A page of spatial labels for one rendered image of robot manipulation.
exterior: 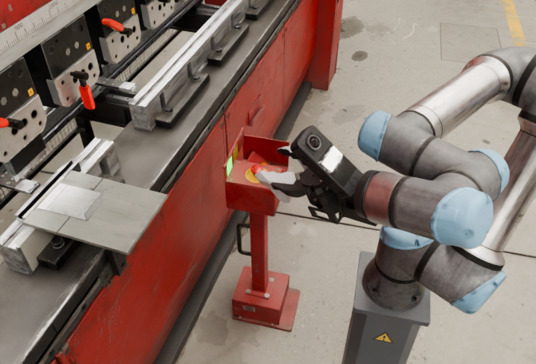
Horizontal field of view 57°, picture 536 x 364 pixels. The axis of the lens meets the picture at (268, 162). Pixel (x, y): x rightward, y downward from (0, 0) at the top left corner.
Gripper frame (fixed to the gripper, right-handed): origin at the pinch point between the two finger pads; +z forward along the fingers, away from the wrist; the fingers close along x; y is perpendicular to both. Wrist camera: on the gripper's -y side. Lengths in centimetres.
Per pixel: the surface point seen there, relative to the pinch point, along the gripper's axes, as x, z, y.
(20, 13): -5, 45, -32
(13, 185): -25, 65, 1
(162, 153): 11, 65, 23
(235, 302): 6, 76, 101
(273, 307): 13, 62, 105
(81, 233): -24.0, 41.7, 9.6
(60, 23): 2, 50, -26
